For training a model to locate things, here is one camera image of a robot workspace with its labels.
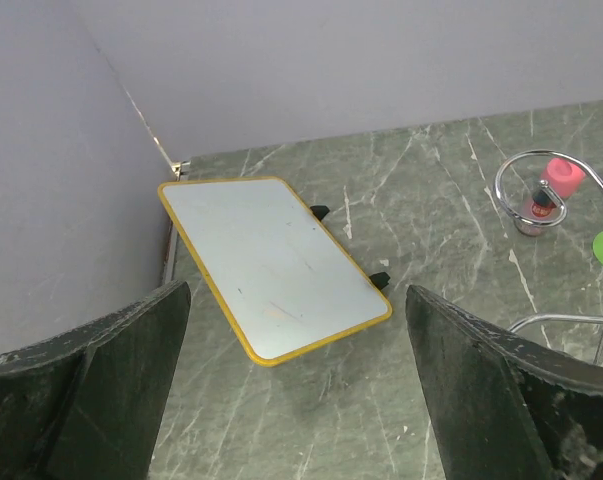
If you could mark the chrome wine glass rack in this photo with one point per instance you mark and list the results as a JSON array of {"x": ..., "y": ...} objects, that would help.
[{"x": 547, "y": 209}]

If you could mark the yellow-framed whiteboard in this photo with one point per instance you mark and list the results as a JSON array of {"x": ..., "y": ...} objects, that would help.
[{"x": 284, "y": 283}]

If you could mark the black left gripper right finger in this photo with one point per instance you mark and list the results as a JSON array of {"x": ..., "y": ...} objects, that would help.
[{"x": 501, "y": 406}]

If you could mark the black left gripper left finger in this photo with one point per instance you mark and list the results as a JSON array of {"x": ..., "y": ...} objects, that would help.
[{"x": 88, "y": 403}]

